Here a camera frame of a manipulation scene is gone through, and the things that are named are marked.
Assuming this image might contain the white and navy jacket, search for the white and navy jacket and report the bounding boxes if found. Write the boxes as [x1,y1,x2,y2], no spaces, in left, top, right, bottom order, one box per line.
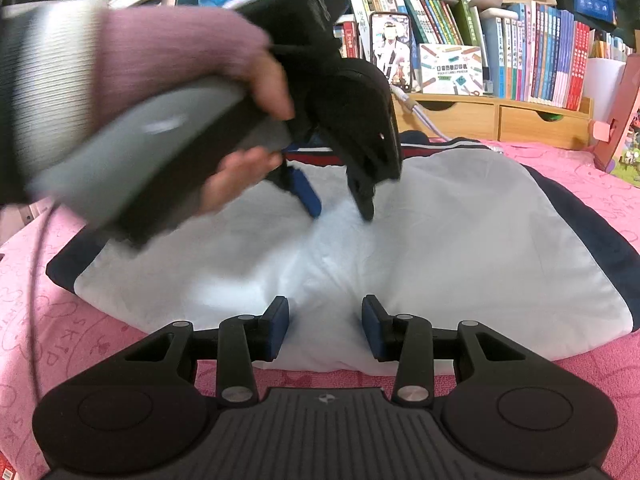
[47,139,639,375]

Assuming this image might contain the person's left forearm sleeve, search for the person's left forearm sleeve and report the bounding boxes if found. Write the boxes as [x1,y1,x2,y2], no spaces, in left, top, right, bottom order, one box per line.
[1,0,294,206]

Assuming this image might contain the person's left hand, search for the person's left hand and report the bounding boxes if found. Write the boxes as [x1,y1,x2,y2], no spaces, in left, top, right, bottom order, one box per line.
[200,49,294,214]

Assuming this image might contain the white patterned small box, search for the white patterned small box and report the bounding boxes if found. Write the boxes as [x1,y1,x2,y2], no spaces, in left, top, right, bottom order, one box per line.
[419,44,484,96]

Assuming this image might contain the wooden drawer organizer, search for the wooden drawer organizer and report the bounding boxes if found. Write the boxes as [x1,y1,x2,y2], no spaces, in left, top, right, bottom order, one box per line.
[393,93,593,150]

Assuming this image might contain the smartphone with lit screen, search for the smartphone with lit screen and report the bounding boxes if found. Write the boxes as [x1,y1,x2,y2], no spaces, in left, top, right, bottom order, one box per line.
[369,12,413,92]

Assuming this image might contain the row of books right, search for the row of books right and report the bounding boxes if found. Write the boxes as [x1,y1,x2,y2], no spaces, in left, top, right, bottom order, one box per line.
[333,0,634,110]

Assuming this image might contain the pink triangular toy house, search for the pink triangular toy house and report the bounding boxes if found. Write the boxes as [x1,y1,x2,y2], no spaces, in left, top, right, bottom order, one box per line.
[592,53,639,171]

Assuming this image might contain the white charging cable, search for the white charging cable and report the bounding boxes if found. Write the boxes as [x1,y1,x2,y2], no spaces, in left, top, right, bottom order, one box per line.
[389,84,452,142]

